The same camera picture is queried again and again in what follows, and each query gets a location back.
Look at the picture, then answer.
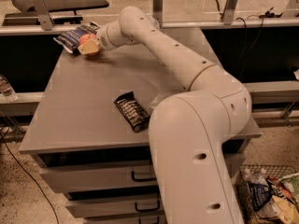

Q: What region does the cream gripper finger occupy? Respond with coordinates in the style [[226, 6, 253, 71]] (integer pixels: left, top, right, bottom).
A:
[[78, 39, 101, 55]]

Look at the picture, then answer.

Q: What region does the red apple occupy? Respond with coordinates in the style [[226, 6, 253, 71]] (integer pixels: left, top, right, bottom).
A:
[[79, 34, 97, 44]]

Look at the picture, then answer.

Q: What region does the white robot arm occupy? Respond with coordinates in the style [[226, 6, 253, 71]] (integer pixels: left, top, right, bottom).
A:
[[78, 7, 251, 224]]

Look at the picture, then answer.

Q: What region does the blue chip bag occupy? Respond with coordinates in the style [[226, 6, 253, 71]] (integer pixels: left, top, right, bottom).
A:
[[53, 22, 100, 54]]

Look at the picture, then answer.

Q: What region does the blue snack bag in basket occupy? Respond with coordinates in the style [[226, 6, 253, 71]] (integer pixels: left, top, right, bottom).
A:
[[249, 183, 272, 211]]

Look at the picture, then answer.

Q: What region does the red snack bag in basket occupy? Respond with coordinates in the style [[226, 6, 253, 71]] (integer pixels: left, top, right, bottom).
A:
[[266, 176, 294, 203]]

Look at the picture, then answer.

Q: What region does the tan paper bag in basket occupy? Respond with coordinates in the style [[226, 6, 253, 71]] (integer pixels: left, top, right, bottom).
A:
[[257, 196, 299, 224]]

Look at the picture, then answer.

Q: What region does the dark bench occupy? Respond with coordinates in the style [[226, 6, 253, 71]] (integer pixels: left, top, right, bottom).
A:
[[2, 0, 109, 26]]

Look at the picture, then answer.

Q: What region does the black snack bar wrapper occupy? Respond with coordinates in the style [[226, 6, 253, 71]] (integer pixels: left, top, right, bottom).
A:
[[114, 91, 150, 133]]

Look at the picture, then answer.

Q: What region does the clear plastic water bottle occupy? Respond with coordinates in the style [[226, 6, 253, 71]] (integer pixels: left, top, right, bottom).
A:
[[0, 75, 18, 102]]

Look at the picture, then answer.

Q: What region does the grey drawer cabinet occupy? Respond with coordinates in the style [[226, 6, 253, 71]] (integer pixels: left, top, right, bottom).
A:
[[19, 27, 263, 224]]

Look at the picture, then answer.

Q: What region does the left metal bracket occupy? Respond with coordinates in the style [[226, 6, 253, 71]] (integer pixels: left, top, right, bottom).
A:
[[32, 0, 54, 31]]

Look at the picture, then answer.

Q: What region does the metal bracket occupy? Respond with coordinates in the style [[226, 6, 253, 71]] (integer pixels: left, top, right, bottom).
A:
[[221, 0, 238, 25], [32, 0, 54, 31], [152, 0, 164, 25]]

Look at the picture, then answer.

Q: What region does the middle metal bracket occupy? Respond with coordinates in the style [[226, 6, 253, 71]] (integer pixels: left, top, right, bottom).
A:
[[152, 0, 164, 25]]

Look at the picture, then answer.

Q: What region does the top drawer black handle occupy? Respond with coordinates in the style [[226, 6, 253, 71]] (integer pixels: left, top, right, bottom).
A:
[[131, 171, 156, 182]]

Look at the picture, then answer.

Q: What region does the drawer black handle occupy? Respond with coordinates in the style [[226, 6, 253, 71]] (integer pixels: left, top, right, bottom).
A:
[[135, 201, 161, 213], [131, 171, 156, 182], [138, 216, 160, 224]]

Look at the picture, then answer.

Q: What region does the right metal bracket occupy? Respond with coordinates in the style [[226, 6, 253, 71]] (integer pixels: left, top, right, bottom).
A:
[[221, 0, 238, 25]]

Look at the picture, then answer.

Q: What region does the middle drawer black handle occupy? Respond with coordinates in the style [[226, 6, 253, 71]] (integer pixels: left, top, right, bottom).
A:
[[135, 201, 161, 213]]

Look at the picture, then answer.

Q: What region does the black floor cable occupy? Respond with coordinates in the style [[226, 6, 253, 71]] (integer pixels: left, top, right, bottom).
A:
[[0, 131, 60, 224]]

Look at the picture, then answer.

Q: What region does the bottom drawer black handle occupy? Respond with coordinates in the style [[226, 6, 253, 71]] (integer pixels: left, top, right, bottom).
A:
[[138, 216, 160, 224]]

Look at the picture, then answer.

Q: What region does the wire basket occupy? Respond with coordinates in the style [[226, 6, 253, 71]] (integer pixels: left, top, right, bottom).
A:
[[234, 164, 296, 224]]

